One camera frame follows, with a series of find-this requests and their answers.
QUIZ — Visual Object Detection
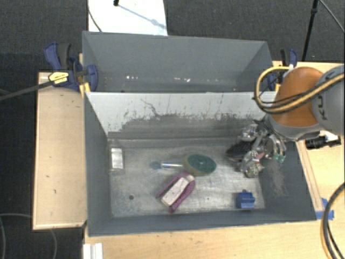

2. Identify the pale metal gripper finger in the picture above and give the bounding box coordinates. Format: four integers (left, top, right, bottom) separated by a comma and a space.
240, 150, 260, 172
244, 163, 266, 179

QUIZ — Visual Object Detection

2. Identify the black oval object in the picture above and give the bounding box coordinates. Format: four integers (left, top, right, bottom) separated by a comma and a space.
225, 141, 254, 163

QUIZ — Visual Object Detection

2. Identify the small blue box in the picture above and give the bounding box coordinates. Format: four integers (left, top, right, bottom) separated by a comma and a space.
235, 189, 257, 210

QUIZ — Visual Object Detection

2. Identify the purple brush with pale bristles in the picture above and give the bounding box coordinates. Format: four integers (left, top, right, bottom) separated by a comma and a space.
155, 171, 196, 214

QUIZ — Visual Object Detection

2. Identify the grey metal bin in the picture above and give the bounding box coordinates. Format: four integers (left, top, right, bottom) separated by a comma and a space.
80, 30, 318, 237

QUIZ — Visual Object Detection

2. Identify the pale wood board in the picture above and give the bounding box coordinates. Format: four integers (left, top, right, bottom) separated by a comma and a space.
32, 71, 88, 231

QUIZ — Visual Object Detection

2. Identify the black cylinder on white bracket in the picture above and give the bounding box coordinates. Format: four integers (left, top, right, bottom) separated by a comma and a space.
305, 134, 341, 150

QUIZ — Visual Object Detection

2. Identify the green round scrubber with handle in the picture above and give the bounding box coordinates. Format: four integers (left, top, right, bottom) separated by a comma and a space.
149, 153, 218, 177

